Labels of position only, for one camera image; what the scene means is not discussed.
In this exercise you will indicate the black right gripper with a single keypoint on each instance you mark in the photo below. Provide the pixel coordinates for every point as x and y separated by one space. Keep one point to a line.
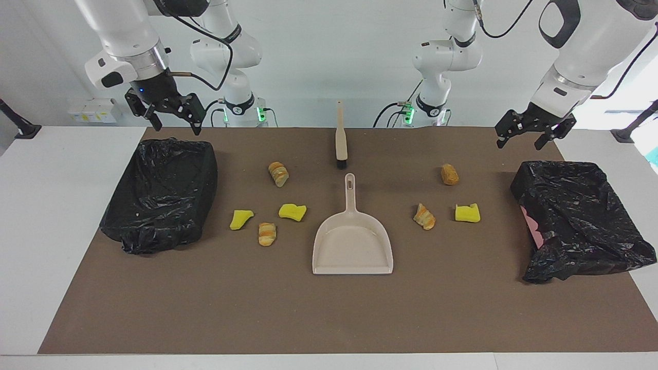
154 90

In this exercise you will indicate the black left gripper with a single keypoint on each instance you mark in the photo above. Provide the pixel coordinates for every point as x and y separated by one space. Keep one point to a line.
542 121

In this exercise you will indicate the brown bread roll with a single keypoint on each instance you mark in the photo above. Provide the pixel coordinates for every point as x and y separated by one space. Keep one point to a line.
450 174

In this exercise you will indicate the yellow sponge piece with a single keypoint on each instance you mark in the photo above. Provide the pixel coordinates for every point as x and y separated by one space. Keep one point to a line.
239 219
292 211
467 213

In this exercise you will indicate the striped croissant bread piece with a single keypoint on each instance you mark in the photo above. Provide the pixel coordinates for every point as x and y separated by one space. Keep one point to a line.
267 234
278 173
425 217

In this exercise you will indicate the beige brush black bristles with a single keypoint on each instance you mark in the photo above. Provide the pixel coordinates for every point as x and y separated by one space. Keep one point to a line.
341 144

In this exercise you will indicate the beige plastic dustpan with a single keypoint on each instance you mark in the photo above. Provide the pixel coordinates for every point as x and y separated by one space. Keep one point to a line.
352 241

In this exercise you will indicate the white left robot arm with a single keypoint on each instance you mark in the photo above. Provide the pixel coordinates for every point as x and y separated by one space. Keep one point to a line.
591 46

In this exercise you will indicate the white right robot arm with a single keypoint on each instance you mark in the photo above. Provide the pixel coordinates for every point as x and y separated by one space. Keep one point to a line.
123 31

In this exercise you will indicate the black bag lined pink bin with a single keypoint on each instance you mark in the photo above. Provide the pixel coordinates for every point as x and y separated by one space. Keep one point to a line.
581 221

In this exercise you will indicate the black angled stand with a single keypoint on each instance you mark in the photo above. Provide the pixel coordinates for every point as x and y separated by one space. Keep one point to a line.
632 126
18 124

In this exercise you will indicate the teal object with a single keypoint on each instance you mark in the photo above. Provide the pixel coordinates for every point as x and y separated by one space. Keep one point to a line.
654 156

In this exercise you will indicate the brown table mat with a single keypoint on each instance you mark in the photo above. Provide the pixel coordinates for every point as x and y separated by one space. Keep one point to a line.
329 308

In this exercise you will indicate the white wall socket boxes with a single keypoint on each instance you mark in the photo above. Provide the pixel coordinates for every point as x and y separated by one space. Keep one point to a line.
92 110

